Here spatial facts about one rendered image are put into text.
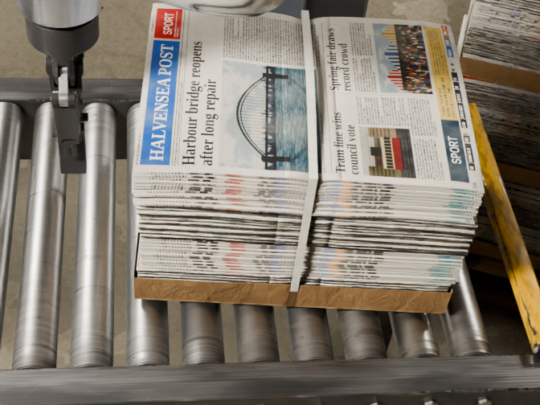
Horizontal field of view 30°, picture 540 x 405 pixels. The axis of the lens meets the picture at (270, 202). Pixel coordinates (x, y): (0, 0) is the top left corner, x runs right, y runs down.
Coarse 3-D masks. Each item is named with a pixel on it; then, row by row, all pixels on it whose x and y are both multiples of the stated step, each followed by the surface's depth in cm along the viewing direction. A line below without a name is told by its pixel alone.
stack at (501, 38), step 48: (480, 0) 174; (528, 0) 172; (480, 48) 181; (528, 48) 179; (480, 96) 189; (528, 96) 186; (528, 144) 194; (528, 192) 203; (480, 240) 216; (528, 240) 212; (480, 288) 228
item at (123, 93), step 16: (0, 80) 145; (16, 80) 145; (32, 80) 146; (48, 80) 146; (96, 80) 147; (112, 80) 147; (128, 80) 148; (0, 96) 143; (16, 96) 143; (32, 96) 143; (48, 96) 144; (96, 96) 145; (112, 96) 145; (128, 96) 145; (32, 112) 145; (32, 128) 147
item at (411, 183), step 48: (336, 48) 120; (384, 48) 120; (432, 48) 121; (336, 96) 114; (384, 96) 115; (432, 96) 115; (384, 144) 109; (432, 144) 110; (384, 192) 106; (432, 192) 106; (480, 192) 106; (336, 240) 112; (384, 240) 112; (432, 240) 112; (384, 288) 119; (432, 288) 119
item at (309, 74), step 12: (312, 48) 118; (312, 60) 116; (312, 72) 114; (312, 84) 113; (312, 96) 112; (312, 108) 110; (312, 120) 109; (312, 132) 108; (312, 144) 107; (312, 156) 106; (312, 168) 105
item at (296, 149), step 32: (288, 32) 122; (320, 32) 122; (288, 64) 117; (320, 64) 118; (288, 96) 113; (320, 96) 114; (288, 128) 110; (320, 128) 110; (288, 160) 106; (320, 160) 107; (288, 192) 106; (320, 192) 106; (288, 224) 111; (320, 224) 110; (288, 256) 115; (320, 256) 115
